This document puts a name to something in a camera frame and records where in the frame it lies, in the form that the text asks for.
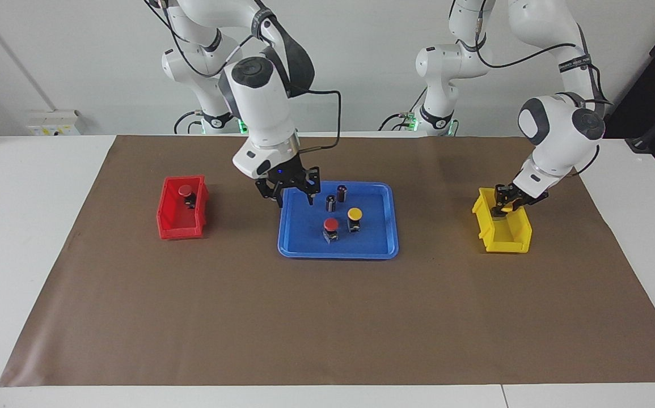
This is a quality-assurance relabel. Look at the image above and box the black left base cable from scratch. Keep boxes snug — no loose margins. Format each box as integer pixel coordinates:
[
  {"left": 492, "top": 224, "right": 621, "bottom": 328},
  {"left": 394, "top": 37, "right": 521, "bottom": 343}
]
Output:
[{"left": 381, "top": 88, "right": 427, "bottom": 132}]

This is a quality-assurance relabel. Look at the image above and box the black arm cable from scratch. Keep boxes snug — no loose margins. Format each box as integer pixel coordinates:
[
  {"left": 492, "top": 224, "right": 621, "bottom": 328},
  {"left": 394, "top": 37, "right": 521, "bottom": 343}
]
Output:
[
  {"left": 475, "top": 23, "right": 611, "bottom": 176},
  {"left": 146, "top": 0, "right": 342, "bottom": 151}
]

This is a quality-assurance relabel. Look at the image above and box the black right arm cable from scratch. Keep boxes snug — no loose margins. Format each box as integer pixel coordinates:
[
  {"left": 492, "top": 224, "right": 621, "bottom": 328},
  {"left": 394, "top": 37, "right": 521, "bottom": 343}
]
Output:
[{"left": 146, "top": 0, "right": 342, "bottom": 151}]

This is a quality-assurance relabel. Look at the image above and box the white power outlet box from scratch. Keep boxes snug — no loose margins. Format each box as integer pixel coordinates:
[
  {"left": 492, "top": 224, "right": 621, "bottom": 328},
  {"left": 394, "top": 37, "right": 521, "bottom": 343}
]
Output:
[{"left": 26, "top": 110, "right": 81, "bottom": 137}]

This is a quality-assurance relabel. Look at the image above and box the black base cable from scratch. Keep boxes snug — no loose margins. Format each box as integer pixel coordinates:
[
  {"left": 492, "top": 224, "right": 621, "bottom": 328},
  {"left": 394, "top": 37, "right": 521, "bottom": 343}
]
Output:
[
  {"left": 381, "top": 88, "right": 427, "bottom": 132},
  {"left": 174, "top": 110, "right": 203, "bottom": 135}
]

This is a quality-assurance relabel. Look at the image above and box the blue plastic tray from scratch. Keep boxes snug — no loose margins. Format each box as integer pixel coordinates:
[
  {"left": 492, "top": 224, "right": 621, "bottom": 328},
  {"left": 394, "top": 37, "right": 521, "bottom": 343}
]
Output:
[{"left": 278, "top": 180, "right": 400, "bottom": 260}]

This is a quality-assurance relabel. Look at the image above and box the brown paper mat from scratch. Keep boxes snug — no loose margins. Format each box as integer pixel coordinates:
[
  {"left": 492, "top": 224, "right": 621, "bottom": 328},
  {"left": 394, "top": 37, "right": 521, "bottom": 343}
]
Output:
[{"left": 0, "top": 135, "right": 655, "bottom": 388}]

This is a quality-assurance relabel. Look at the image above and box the red plastic bin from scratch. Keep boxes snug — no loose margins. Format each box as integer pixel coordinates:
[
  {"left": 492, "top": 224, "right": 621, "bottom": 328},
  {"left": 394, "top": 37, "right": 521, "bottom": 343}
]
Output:
[{"left": 156, "top": 175, "right": 210, "bottom": 241}]

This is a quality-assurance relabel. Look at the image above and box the yellow plastic bin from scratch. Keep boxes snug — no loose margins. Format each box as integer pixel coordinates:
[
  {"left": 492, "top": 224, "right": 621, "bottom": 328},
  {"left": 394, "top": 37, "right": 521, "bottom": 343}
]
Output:
[{"left": 472, "top": 188, "right": 533, "bottom": 254}]

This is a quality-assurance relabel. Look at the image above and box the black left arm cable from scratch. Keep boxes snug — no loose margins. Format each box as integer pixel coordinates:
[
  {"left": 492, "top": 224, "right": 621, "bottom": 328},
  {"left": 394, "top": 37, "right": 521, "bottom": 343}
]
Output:
[{"left": 475, "top": 23, "right": 611, "bottom": 176}]

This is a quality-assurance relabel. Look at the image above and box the black right base cable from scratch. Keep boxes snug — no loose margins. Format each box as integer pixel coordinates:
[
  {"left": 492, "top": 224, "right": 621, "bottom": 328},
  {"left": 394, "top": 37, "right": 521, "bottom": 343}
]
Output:
[{"left": 174, "top": 110, "right": 203, "bottom": 135}]

